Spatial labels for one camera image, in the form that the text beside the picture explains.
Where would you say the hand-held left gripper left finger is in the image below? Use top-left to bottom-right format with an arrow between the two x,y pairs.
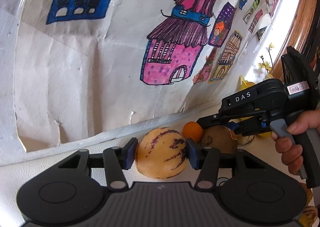
58,138 -> 138,191

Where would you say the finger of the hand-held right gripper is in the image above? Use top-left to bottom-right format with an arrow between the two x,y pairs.
233,117 -> 273,136
196,109 -> 266,130

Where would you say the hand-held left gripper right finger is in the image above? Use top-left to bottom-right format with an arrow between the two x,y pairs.
186,138 -> 264,191

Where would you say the striped pepino melon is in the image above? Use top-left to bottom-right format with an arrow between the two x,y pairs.
299,206 -> 318,227
135,127 -> 188,179
236,133 -> 256,146

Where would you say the small orange mandarin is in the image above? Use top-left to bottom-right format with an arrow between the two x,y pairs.
182,122 -> 204,143

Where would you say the brown kiwi with sticker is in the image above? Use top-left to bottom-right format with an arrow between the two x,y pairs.
201,125 -> 238,155

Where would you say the orange-yellow round fruit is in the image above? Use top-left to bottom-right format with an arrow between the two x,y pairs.
300,182 -> 313,207

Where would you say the person's right hand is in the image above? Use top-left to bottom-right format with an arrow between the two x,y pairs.
271,110 -> 320,176

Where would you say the yellow plastic bowl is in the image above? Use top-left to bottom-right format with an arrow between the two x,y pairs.
237,75 -> 274,138

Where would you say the yellow flower sprig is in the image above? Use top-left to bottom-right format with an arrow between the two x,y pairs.
257,42 -> 275,79

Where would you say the colourful houses drawing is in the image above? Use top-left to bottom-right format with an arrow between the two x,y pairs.
14,0 -> 273,154

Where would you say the brown wooden door frame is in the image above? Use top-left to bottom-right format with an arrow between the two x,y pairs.
271,0 -> 320,85

